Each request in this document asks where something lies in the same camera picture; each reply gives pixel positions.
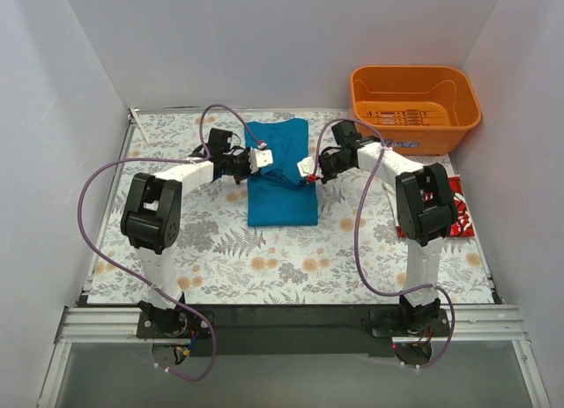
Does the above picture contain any aluminium frame rail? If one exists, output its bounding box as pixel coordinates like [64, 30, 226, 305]
[55, 304, 529, 343]

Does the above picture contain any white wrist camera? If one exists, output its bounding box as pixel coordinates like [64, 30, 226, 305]
[297, 156, 317, 183]
[249, 144, 274, 174]

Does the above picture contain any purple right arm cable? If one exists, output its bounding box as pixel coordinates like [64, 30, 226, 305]
[312, 118, 456, 370]

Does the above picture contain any teal blue t shirt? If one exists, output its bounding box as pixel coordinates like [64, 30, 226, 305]
[245, 118, 318, 227]

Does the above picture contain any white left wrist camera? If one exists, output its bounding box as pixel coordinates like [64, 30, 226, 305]
[249, 144, 274, 174]

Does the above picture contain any orange plastic basket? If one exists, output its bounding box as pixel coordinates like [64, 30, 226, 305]
[350, 65, 482, 155]

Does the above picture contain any folded red printed t shirt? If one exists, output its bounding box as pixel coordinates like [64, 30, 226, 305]
[383, 174, 475, 238]

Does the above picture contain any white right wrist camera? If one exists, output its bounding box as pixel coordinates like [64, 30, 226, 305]
[297, 156, 317, 183]

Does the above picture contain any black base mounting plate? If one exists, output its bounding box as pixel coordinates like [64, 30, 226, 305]
[137, 301, 450, 358]

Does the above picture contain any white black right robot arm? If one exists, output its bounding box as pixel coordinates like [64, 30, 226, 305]
[310, 119, 457, 337]

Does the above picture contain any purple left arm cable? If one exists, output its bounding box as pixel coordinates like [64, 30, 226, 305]
[77, 103, 268, 382]

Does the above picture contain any floral patterned table mat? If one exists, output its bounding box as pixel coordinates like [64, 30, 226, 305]
[86, 108, 494, 306]

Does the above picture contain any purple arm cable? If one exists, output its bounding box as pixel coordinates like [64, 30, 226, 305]
[312, 118, 456, 370]
[77, 103, 268, 382]

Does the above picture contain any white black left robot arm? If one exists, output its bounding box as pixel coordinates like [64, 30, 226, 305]
[121, 128, 263, 338]

